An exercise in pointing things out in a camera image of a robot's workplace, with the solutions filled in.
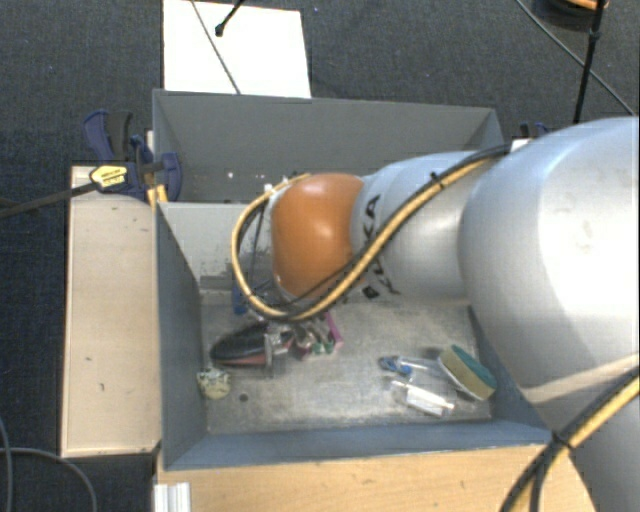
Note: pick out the green and yellow round sponge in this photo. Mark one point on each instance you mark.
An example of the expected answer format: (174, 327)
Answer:
(470, 374)

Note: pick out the cream crumpled lump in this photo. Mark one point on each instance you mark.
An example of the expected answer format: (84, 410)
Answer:
(214, 384)

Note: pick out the clear tool with blue tip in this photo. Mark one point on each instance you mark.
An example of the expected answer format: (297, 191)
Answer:
(397, 364)

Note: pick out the pale wood flat board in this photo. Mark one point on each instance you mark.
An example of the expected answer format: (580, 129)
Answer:
(112, 320)

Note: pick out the clear plastic bottle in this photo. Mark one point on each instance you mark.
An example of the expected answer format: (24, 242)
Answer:
(424, 398)

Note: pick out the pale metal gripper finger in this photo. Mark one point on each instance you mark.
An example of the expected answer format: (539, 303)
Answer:
(275, 346)

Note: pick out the small blue object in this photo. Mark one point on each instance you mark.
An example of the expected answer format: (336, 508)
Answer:
(239, 302)

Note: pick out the magenta narrow block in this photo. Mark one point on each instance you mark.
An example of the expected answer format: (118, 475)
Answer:
(334, 330)

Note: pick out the grey metal bin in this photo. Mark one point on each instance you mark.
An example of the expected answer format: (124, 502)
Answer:
(320, 395)

